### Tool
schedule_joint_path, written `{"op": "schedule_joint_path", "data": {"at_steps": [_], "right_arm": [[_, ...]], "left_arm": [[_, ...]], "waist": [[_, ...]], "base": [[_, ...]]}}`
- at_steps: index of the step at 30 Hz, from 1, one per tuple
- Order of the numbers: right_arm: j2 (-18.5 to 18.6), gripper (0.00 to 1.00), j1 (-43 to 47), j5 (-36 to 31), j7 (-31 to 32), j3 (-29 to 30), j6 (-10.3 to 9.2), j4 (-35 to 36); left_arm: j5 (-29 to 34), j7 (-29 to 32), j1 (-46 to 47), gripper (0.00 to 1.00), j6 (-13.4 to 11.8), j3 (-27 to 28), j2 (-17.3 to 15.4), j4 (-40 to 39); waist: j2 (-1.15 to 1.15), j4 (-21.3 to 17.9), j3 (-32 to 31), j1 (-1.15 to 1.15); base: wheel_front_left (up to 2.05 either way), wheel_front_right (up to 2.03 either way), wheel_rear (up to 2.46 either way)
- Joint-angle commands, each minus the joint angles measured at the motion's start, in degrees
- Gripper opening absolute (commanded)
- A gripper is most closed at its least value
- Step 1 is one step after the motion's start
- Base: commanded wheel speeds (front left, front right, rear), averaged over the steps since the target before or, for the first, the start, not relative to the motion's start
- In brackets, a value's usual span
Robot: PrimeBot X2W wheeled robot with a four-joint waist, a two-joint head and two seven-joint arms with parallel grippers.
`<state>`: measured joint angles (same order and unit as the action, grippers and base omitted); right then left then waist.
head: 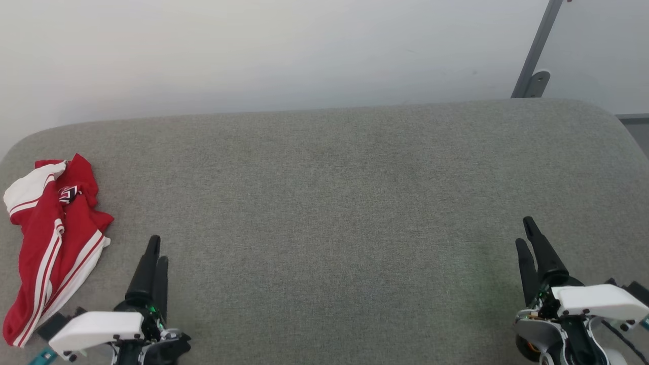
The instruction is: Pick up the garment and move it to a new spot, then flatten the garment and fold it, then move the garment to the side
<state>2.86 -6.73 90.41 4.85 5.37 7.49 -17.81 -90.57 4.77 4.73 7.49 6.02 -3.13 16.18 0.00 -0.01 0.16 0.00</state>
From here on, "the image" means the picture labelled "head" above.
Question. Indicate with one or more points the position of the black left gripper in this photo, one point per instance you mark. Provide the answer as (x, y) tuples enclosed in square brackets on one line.
[(157, 347)]

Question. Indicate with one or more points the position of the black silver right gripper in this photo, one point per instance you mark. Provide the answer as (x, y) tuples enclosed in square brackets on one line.
[(542, 329)]

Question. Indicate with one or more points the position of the red and white shirt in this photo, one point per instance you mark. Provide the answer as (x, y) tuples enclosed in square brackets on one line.
[(56, 243)]

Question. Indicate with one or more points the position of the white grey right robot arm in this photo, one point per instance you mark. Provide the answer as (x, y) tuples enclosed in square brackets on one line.
[(616, 357)]

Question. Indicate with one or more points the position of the grey skirting strip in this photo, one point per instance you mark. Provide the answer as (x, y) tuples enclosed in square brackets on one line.
[(636, 117)]

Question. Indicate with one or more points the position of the grey fabric sofa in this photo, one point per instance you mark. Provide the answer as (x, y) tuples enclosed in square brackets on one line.
[(324, 228)]

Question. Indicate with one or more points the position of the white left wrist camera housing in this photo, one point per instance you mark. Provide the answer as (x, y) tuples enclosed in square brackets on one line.
[(96, 329)]

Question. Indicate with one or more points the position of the grey metal post bracket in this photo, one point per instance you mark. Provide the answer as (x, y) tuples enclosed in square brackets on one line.
[(537, 83)]

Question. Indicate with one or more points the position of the grey metal post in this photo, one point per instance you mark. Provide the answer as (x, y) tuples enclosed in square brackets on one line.
[(540, 35)]

